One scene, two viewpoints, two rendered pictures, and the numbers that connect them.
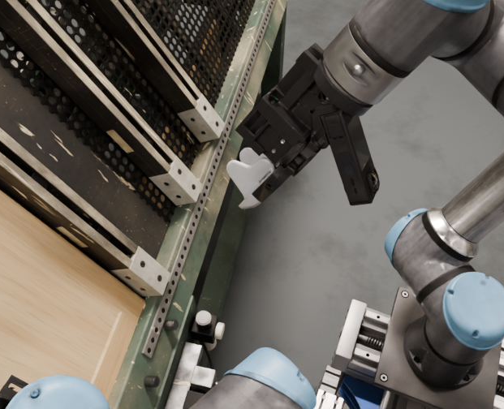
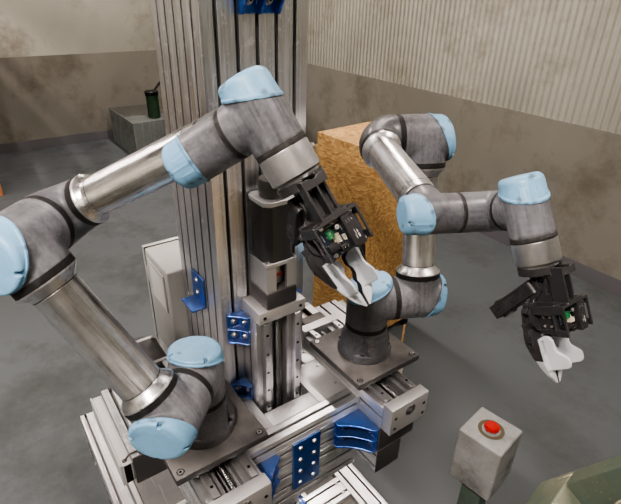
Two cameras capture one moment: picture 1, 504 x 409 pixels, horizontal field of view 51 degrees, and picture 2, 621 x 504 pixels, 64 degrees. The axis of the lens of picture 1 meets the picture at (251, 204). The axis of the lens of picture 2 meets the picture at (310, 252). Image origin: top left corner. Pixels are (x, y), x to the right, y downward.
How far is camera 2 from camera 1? 98 cm
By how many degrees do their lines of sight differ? 92
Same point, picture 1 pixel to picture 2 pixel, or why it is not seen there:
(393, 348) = (233, 443)
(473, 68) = not seen: hidden behind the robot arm
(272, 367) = (415, 198)
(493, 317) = (197, 340)
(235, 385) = (434, 201)
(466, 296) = (199, 353)
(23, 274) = not seen: outside the picture
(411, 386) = (246, 417)
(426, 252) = (185, 390)
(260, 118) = (355, 223)
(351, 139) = not seen: hidden behind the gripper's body
